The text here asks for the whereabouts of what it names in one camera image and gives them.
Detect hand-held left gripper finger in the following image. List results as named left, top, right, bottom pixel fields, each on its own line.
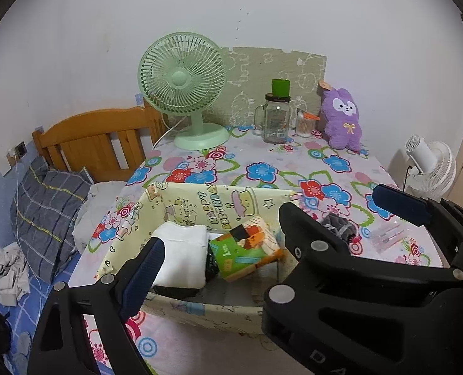
left=26, top=236, right=165, bottom=375

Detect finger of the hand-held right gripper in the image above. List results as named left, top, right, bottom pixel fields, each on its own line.
left=372, top=183, right=463, bottom=282
left=277, top=202, right=463, bottom=301

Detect grey socks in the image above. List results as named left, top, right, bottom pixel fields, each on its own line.
left=320, top=212, right=362, bottom=245

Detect clear plastic packet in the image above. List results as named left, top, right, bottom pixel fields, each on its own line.
left=370, top=224, right=406, bottom=253

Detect white cloth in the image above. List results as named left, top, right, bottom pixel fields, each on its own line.
left=150, top=222, right=209, bottom=290
left=0, top=242, right=31, bottom=307

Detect black plastic bag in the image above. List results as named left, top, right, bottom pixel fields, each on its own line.
left=205, top=251, right=221, bottom=283

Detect green orange snack box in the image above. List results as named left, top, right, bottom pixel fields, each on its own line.
left=208, top=233, right=271, bottom=283

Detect yellow cartoon storage box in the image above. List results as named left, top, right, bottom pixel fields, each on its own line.
left=96, top=183, right=300, bottom=334

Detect white standing fan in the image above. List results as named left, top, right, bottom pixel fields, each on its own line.
left=401, top=135, right=457, bottom=202

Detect white bedding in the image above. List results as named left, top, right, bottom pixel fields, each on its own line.
left=73, top=181, right=128, bottom=251

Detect purple plush bunny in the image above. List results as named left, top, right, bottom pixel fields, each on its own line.
left=319, top=80, right=368, bottom=153

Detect cotton swab container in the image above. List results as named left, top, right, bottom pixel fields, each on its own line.
left=296, top=110, right=320, bottom=138

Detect grey plaid pillow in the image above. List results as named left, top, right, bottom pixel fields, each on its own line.
left=11, top=156, right=93, bottom=284

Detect glass jar with green lid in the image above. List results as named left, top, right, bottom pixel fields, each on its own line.
left=254, top=79, right=298, bottom=144

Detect crumpled white cloth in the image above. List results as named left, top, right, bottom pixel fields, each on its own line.
left=0, top=242, right=31, bottom=307

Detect wooden bed headboard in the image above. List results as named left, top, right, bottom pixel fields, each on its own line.
left=32, top=103, right=167, bottom=182

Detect green patterned board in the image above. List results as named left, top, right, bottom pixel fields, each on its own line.
left=216, top=46, right=328, bottom=128

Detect green desk fan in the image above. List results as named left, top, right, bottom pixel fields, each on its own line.
left=138, top=33, right=231, bottom=151

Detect white fan cable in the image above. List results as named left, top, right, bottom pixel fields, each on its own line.
left=151, top=115, right=189, bottom=151

